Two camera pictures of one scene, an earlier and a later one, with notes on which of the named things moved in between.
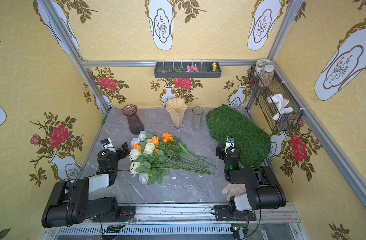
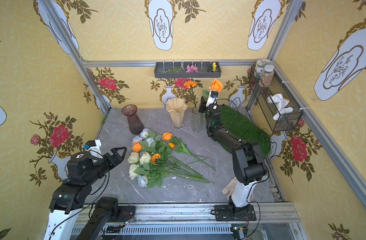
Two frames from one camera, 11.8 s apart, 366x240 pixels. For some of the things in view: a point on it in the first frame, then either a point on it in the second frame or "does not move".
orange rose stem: (186, 163) to (137, 147)
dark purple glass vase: (136, 126) does not move
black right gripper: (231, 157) to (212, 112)
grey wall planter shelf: (187, 70) does not move
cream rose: (149, 148) to (144, 158)
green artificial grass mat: (253, 141) does not move
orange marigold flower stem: (169, 147) to (191, 84)
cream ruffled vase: (177, 106) does not move
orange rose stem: (159, 155) to (216, 85)
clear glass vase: (197, 117) does not move
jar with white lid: (267, 76) does not move
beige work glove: (233, 189) does not move
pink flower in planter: (192, 68) does not move
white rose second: (135, 140) does not move
